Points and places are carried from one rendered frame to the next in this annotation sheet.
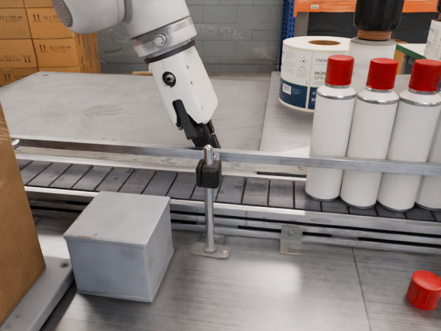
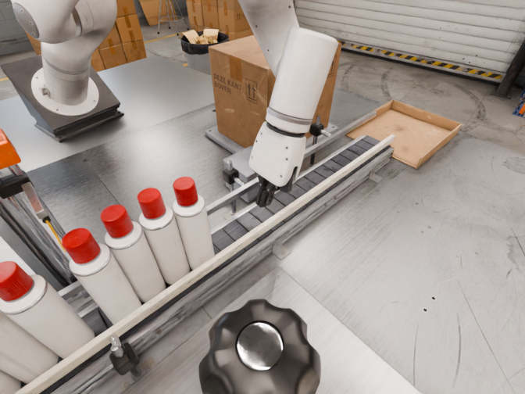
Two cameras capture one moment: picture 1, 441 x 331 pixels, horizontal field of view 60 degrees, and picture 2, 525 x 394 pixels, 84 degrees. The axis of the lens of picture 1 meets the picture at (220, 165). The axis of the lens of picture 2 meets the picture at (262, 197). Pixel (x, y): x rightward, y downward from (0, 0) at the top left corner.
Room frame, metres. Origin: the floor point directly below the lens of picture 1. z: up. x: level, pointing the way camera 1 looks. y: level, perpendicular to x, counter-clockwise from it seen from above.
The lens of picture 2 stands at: (0.80, -0.34, 1.37)
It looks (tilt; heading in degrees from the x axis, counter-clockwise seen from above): 43 degrees down; 128
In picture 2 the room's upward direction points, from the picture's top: straight up
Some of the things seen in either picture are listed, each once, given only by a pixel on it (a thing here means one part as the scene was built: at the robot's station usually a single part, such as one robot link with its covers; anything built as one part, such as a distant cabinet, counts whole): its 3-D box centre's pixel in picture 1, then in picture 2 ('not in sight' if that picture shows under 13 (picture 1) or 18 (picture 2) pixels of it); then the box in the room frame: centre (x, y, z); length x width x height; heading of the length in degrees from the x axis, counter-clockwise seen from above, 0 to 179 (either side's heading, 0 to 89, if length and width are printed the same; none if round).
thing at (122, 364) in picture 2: not in sight; (128, 361); (0.55, -0.35, 0.89); 0.03 x 0.03 x 0.12; 81
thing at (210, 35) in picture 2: not in sight; (207, 48); (-1.49, 1.70, 0.50); 0.42 x 0.41 x 0.28; 88
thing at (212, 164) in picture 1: (210, 193); (238, 194); (0.44, 0.01, 0.91); 0.07 x 0.03 x 0.16; 171
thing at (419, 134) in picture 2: not in sight; (403, 129); (0.62, 0.66, 0.85); 0.30 x 0.26 x 0.04; 81
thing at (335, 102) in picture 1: (330, 131); (194, 227); (0.50, -0.16, 0.98); 0.05 x 0.05 x 0.20
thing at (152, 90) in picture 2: not in sight; (126, 110); (-0.33, 0.19, 0.81); 0.90 x 0.90 x 0.04; 88
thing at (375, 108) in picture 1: (369, 136); (164, 239); (0.48, -0.20, 0.98); 0.05 x 0.05 x 0.20
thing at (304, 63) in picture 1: (320, 72); not in sight; (0.96, -0.25, 0.95); 0.20 x 0.20 x 0.14
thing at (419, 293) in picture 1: (424, 289); not in sight; (0.33, -0.24, 0.85); 0.03 x 0.03 x 0.03
